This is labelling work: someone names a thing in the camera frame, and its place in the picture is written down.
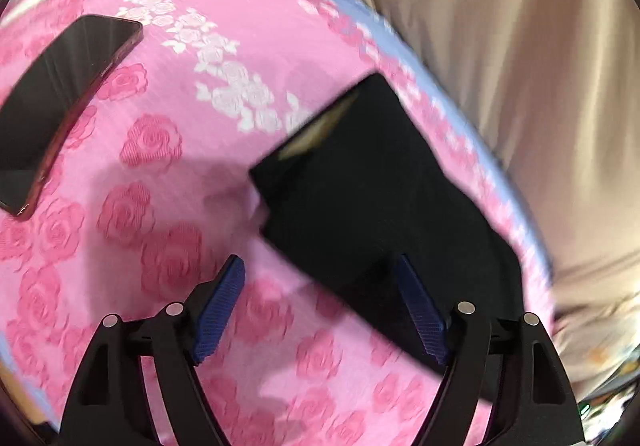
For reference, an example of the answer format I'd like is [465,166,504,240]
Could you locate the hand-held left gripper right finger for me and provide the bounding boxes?
[397,254,587,446]

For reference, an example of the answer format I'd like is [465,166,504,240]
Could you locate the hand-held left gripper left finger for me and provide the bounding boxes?
[57,254,246,446]

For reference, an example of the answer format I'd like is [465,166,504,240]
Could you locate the black pants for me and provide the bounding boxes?
[248,72,523,377]

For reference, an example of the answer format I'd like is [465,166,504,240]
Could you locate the pink floral bed sheet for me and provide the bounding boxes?
[0,0,556,446]

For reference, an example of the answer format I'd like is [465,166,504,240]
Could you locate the black smartphone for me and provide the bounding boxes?
[0,14,144,223]

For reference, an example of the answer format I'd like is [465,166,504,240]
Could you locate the beige curtain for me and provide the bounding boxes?
[372,0,640,402]

